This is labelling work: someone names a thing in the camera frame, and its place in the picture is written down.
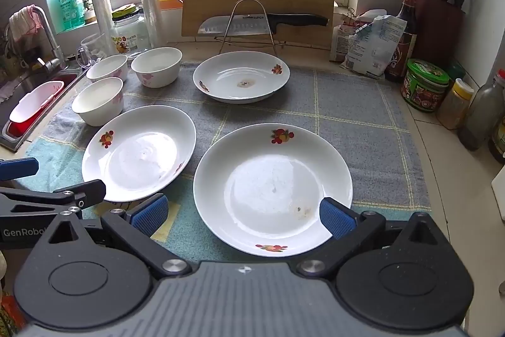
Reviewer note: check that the white blue food bag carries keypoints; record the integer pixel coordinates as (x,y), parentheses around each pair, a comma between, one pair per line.
(374,45)

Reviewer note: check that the white plastic container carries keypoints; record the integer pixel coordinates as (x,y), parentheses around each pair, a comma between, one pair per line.
(37,102)

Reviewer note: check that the yellow lid spice bottle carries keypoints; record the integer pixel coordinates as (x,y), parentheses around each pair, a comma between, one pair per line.
(453,104)

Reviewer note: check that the white plate fruit print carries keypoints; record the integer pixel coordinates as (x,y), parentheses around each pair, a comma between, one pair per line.
(252,179)

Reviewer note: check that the dark red knife block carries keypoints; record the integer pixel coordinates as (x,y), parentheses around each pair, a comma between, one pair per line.
(440,33)

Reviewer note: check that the metal faucet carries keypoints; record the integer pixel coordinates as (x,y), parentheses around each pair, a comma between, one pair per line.
(49,37)

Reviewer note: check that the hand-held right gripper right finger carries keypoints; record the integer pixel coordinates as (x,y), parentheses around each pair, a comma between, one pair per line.
(335,218)

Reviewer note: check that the pink white rag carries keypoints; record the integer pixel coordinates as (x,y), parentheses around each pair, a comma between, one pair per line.
(23,23)

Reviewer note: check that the clear glass mug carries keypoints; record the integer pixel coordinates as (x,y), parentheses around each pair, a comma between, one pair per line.
(92,48)

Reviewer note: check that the red drain basket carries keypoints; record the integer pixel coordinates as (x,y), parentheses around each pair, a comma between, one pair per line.
(19,131)

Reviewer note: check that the green lid sauce jar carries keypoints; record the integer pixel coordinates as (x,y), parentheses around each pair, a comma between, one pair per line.
(424,84)

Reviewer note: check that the white plate brown stain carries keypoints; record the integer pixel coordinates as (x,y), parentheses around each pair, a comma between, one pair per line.
(236,74)

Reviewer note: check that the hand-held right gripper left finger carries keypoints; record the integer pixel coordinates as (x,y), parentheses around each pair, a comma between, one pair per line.
(150,214)

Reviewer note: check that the glass jar yellow lid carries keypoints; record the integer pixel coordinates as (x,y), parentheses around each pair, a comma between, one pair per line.
(132,33)

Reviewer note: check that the steel sink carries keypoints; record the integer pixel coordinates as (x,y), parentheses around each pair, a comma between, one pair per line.
(23,78)

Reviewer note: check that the dark glass bottle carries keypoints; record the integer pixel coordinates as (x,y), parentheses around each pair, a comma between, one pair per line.
(498,141)

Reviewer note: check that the white bowls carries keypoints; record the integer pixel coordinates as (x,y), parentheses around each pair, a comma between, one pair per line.
(134,155)

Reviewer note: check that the small green bottle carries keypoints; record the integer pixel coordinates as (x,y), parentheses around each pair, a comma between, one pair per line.
(79,5)

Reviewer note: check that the dark soy sauce bottle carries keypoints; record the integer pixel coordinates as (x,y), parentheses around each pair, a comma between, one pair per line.
(402,45)

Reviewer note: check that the white bowl pink flowers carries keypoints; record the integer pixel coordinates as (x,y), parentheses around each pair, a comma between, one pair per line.
(106,68)
(158,64)
(98,104)

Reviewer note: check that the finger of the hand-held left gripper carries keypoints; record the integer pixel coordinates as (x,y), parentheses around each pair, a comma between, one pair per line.
(79,193)
(17,168)

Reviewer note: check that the metal binder clip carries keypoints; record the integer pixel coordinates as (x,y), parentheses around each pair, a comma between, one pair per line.
(350,16)

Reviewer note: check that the grey checked cloth mat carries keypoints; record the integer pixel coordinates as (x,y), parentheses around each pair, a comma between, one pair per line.
(355,131)

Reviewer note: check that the red cap glass bottle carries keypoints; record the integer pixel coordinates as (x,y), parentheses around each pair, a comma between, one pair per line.
(479,112)

